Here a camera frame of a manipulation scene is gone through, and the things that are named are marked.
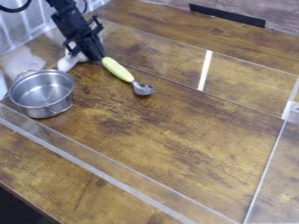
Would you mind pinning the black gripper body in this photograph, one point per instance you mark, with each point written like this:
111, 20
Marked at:
74, 26

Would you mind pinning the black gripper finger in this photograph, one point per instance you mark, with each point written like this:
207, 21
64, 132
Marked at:
94, 35
90, 49

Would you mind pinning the white toy mushroom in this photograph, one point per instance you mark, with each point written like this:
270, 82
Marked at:
68, 61

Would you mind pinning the green handled metal spoon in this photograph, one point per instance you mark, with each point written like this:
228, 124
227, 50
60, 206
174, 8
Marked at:
123, 74

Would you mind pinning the small steel pot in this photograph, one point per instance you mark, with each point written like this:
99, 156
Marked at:
41, 93

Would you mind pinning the black bar on table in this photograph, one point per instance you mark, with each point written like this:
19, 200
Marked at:
247, 20

